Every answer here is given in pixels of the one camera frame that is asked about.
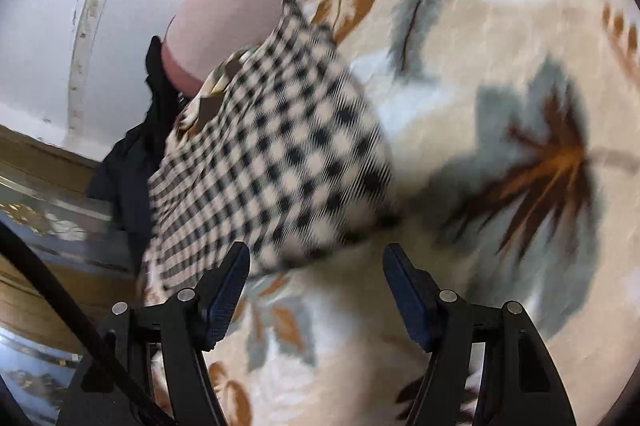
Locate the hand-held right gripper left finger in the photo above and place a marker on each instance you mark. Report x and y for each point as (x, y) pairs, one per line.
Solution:
(227, 293)

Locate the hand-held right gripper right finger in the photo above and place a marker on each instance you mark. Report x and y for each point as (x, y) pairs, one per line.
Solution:
(407, 301)

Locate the black and cream checkered shirt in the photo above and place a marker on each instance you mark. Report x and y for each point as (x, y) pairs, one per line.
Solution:
(270, 145)

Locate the black clothes pile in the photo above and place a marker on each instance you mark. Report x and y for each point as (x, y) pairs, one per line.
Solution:
(135, 176)

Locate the leaf print blanket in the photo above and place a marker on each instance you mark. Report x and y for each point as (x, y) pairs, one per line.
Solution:
(475, 55)

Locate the pink sofa back cushion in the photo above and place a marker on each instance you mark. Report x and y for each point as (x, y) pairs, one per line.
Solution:
(230, 5)

